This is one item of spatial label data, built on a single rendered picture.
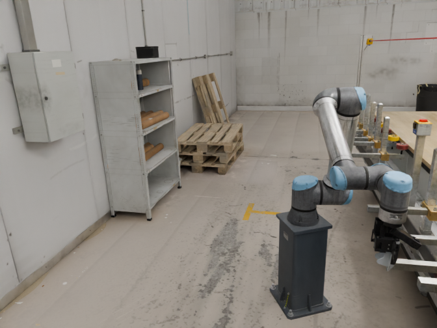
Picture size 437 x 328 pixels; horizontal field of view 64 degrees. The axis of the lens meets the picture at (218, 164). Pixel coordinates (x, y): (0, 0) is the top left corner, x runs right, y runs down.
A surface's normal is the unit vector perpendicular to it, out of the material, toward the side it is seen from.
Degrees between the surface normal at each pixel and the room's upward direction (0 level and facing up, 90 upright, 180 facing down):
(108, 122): 90
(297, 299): 90
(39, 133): 90
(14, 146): 90
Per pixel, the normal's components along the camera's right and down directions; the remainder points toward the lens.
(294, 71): -0.25, 0.32
